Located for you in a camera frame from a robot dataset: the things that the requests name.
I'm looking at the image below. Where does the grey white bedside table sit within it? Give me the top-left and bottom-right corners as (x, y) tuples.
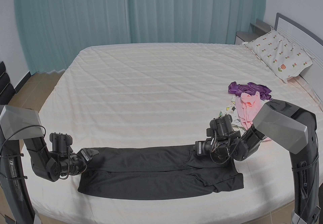
(236, 18), (274, 44)

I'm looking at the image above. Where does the black chest of drawers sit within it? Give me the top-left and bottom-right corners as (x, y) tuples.
(0, 61), (16, 103)

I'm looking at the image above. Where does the black cable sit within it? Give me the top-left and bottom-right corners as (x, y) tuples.
(0, 124), (46, 158)

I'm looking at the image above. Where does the bed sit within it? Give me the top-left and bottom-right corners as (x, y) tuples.
(20, 12), (323, 224)

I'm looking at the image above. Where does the blue-green curtain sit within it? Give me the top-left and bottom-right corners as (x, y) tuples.
(14, 0), (132, 75)
(126, 0), (268, 44)

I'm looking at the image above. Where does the white printed garment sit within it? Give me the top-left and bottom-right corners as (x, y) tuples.
(218, 103), (244, 130)

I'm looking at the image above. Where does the black T-shirt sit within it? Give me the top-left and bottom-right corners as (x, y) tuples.
(77, 143), (245, 199)

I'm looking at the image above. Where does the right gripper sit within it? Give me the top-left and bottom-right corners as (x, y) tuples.
(193, 139), (215, 158)

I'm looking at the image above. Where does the purple garment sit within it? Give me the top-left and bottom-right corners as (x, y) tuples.
(228, 82), (272, 101)

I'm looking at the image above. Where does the white printed pillow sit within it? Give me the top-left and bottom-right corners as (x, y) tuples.
(243, 27), (314, 83)

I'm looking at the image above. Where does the pink garment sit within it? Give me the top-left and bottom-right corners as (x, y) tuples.
(235, 92), (272, 142)

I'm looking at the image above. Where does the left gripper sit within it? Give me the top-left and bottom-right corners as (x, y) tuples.
(69, 149), (91, 175)

